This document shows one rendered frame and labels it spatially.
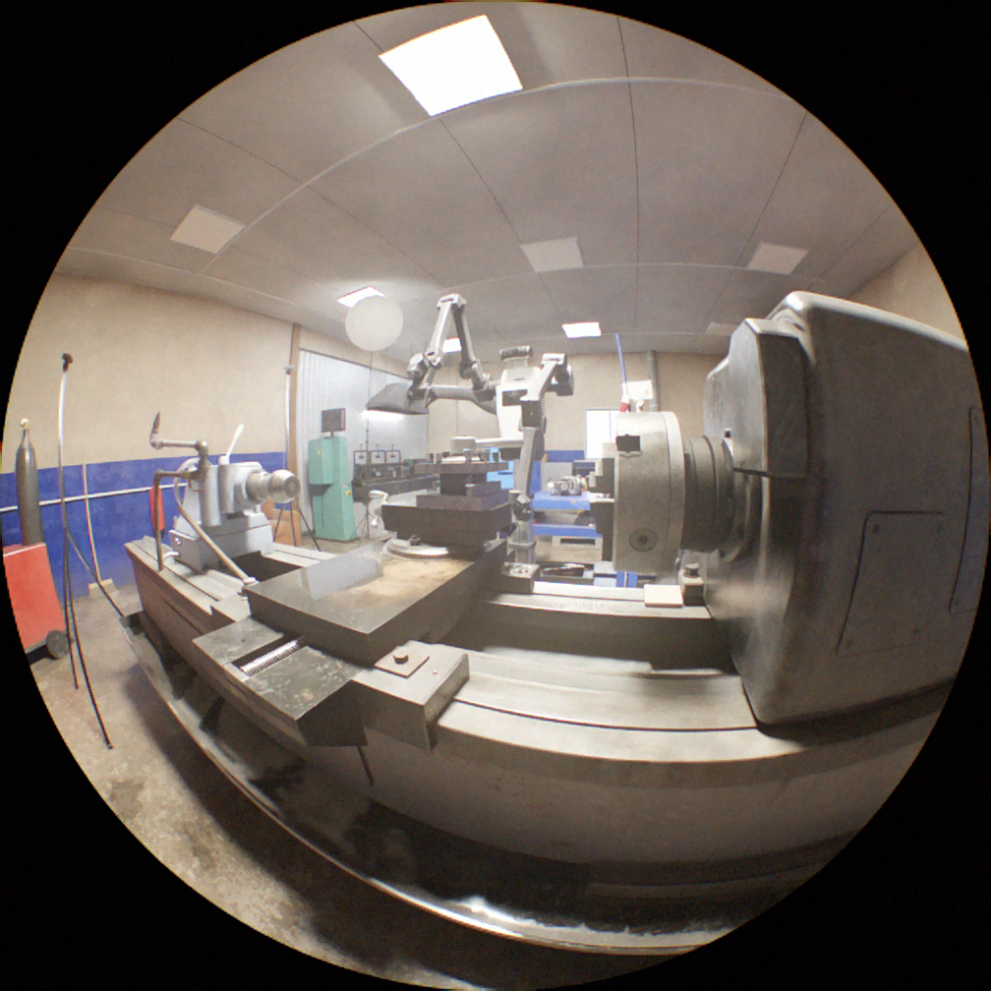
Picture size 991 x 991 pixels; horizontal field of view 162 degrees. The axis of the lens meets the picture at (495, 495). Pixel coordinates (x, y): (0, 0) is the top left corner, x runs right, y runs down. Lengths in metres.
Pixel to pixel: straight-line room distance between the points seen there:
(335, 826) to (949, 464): 1.17
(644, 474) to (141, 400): 4.70
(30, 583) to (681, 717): 3.31
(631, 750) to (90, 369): 4.84
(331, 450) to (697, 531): 4.88
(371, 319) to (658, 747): 4.47
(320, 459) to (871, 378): 5.03
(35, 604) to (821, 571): 3.45
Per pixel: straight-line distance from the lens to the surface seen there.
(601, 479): 0.51
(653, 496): 0.44
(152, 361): 4.86
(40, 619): 3.23
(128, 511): 4.63
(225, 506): 1.13
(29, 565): 3.16
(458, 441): 0.80
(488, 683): 0.52
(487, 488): 0.75
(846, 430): 0.40
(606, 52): 2.51
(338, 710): 0.48
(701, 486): 0.49
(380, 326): 4.50
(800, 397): 0.38
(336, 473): 5.06
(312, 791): 0.98
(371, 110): 2.73
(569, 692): 0.50
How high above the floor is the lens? 1.15
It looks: 6 degrees down
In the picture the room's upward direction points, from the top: 1 degrees counter-clockwise
